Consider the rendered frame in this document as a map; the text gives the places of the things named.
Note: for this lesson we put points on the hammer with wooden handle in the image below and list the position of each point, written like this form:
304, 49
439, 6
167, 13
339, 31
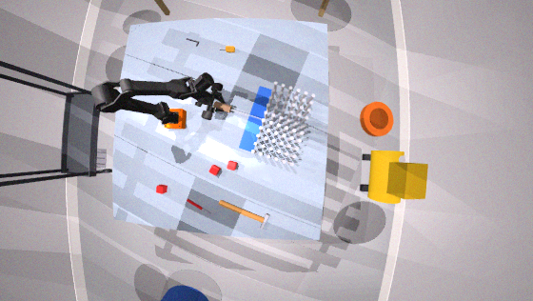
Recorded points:
244, 212

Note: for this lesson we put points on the blue flat strip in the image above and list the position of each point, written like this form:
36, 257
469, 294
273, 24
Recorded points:
253, 124

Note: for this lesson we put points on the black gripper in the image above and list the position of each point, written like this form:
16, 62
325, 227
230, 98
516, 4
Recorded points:
208, 99

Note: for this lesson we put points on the brown-handled metal rod tool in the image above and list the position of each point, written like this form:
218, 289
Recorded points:
227, 108

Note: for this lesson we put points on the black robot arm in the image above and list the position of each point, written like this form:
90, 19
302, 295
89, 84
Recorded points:
108, 99

